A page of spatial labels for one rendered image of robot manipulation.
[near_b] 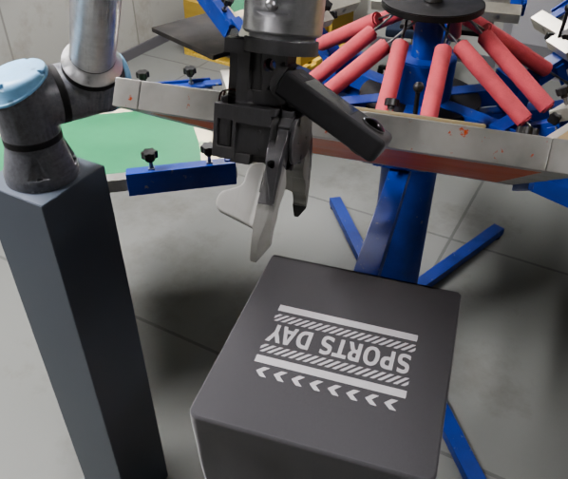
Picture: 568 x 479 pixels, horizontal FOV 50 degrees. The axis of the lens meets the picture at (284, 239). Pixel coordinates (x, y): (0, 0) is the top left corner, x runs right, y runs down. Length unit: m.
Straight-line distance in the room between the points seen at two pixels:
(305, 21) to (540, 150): 0.32
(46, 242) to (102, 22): 0.47
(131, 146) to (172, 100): 1.15
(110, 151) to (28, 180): 0.66
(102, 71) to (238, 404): 0.68
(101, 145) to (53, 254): 0.70
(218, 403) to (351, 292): 0.41
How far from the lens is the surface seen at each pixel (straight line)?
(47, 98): 1.28
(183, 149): 1.92
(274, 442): 1.14
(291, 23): 0.57
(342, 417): 1.16
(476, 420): 2.43
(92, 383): 1.65
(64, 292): 1.44
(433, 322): 1.35
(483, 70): 1.90
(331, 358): 1.25
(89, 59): 1.23
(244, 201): 0.58
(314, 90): 0.58
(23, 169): 1.33
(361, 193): 3.46
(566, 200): 1.96
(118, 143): 2.00
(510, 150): 0.74
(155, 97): 0.84
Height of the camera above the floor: 1.89
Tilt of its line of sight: 38 degrees down
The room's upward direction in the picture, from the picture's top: straight up
